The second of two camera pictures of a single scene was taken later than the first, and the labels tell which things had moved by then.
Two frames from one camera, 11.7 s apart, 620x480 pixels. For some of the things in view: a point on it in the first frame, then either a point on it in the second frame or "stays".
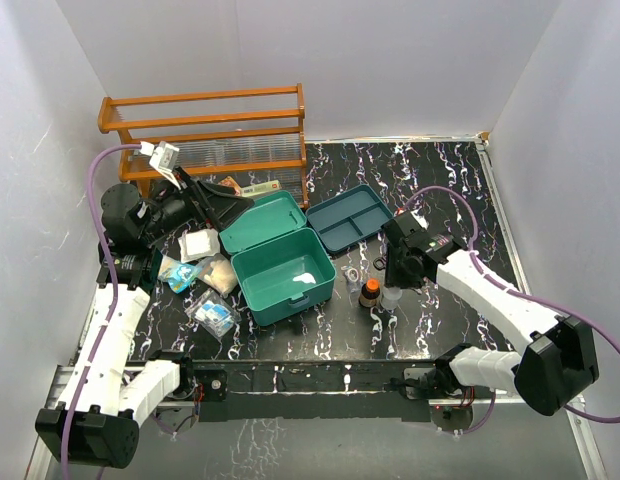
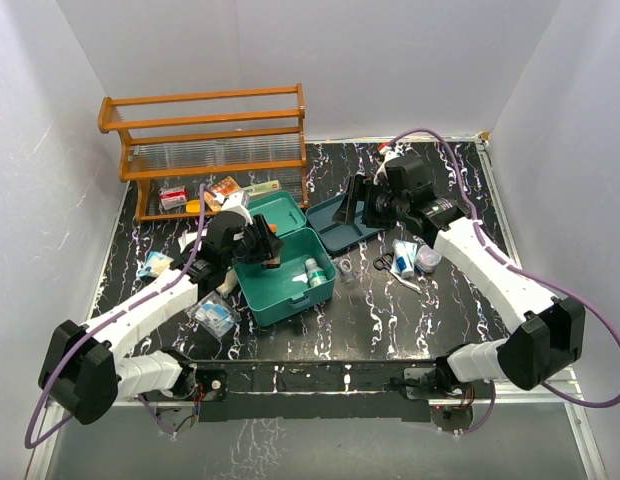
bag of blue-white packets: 213,313 stays
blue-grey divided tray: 349,217 stays
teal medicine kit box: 279,262 stays
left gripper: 221,205 -> 267,244
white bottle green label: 390,297 -> 316,275
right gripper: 396,280 -> 358,190
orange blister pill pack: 232,183 stays
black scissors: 383,259 stays
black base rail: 318,389 stays
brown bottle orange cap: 370,292 -> 273,263
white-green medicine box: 260,188 stays
